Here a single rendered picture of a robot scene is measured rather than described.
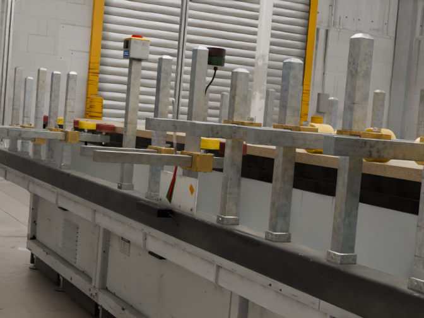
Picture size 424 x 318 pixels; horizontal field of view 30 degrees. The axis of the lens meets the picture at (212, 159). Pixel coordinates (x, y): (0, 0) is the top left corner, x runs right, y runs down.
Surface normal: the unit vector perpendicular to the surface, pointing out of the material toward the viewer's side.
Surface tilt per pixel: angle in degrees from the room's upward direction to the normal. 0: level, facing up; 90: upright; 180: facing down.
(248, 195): 90
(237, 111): 90
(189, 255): 90
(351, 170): 90
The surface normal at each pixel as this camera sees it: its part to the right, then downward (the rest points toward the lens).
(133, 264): -0.91, -0.05
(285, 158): 0.45, 0.08
